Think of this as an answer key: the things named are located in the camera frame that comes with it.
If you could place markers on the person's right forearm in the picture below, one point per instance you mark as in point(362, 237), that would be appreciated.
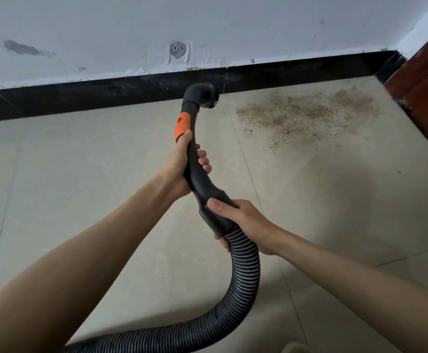
point(368, 290)

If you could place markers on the person's right hand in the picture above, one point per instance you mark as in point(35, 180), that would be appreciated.
point(258, 227)

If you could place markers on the brown dirt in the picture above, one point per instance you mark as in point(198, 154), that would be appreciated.
point(302, 113)

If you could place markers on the person's left forearm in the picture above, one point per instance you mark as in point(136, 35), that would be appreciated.
point(63, 275)

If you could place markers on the person's left hand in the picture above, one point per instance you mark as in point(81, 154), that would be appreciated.
point(173, 172)

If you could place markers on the person's right shoe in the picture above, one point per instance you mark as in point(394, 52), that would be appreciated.
point(293, 348)

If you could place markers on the black baseboard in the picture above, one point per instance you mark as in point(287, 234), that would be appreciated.
point(107, 93)

